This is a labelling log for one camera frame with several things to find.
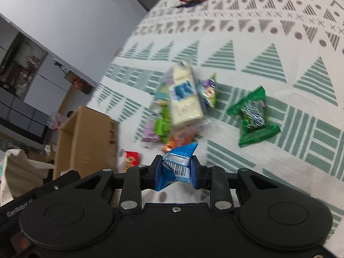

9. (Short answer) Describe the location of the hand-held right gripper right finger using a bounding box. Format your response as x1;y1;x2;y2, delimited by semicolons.
189;156;277;212

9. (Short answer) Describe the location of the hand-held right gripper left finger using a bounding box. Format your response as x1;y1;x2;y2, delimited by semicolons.
72;154;165;212

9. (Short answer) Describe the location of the blue snack packet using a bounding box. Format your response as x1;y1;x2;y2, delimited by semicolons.
155;142;199;192

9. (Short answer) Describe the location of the cardboard box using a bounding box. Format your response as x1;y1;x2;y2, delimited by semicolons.
53;106;119;181

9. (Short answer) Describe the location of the white cloth bag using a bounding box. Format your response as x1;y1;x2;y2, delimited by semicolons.
0;149;55;205

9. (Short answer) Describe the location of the red snack packet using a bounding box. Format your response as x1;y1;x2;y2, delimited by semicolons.
121;150;142;173

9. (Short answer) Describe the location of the orange snack packet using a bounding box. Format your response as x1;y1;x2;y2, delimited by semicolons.
163;130;198;152

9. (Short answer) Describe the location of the light purple snack packet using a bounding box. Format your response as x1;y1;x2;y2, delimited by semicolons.
141;122;162;143

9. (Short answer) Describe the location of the teal snack packet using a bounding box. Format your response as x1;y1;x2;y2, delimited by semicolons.
154;85;170;100

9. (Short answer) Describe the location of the cream carton box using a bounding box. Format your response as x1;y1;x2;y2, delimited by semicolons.
165;61;207;134

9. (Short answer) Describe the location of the dark green snack packet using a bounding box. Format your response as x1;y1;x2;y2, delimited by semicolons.
226;85;281;147

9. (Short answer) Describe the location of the black glass cabinet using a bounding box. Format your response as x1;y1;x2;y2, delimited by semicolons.
0;96;49;143

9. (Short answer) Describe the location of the pink plastic bag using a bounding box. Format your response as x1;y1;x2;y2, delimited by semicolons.
46;112;64;132

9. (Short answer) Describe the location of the purple and green snack packet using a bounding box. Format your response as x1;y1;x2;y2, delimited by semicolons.
197;73;218;110

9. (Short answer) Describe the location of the red bag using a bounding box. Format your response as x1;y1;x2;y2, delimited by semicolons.
68;75;92;95

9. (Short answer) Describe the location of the dark display shelf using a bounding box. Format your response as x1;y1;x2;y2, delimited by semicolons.
0;30;49;100

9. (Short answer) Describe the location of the patterned blanket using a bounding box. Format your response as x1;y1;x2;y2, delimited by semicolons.
89;0;344;245

